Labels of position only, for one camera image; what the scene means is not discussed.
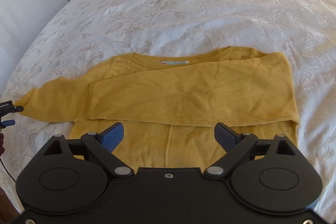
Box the mustard yellow knit sweater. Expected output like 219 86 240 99
17 47 299 169

